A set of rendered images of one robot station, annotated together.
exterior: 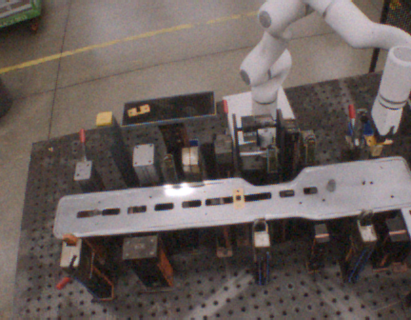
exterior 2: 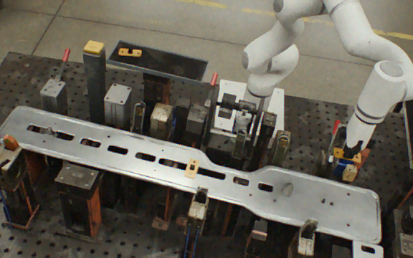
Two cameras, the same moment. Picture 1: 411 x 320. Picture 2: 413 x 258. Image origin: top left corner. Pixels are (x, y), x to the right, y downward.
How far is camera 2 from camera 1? 0.31 m
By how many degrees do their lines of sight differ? 6
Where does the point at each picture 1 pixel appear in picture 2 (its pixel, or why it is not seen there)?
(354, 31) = (351, 36)
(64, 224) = (10, 130)
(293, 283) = not seen: outside the picture
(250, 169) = (216, 148)
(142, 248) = (79, 177)
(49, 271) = not seen: outside the picture
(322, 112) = (315, 131)
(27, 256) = not seen: outside the picture
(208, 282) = (132, 247)
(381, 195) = (336, 219)
